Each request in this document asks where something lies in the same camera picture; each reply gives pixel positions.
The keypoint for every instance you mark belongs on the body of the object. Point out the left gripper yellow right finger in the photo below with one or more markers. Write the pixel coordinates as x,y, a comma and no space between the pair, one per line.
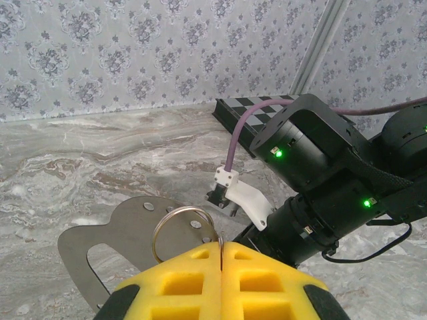
267,290

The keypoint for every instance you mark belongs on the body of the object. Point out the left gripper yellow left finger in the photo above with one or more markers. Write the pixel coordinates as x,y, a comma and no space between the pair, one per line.
180,290

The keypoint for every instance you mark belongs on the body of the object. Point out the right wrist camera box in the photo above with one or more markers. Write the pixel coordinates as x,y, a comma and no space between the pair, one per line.
247,196

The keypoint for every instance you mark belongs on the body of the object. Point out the aluminium frame post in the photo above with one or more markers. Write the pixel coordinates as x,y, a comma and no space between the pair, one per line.
317,50

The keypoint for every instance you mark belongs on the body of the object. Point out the silver split keyring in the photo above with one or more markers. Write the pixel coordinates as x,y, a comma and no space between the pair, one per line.
154,240

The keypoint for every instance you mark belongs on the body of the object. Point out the black grey checkerboard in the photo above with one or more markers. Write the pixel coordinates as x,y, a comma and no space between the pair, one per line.
223,110

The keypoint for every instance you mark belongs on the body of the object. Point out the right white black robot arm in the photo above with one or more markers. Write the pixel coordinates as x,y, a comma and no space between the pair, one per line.
407,140

